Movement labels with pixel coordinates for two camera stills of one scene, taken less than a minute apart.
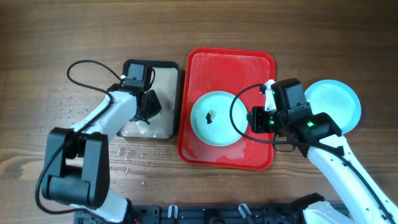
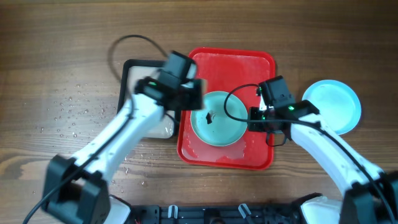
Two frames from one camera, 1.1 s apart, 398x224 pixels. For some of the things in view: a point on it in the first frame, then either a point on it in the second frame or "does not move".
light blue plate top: x=211 y=121 does not move
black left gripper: x=153 y=109 -> x=192 y=100
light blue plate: x=337 y=100 does not move
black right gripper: x=257 y=124 does not move
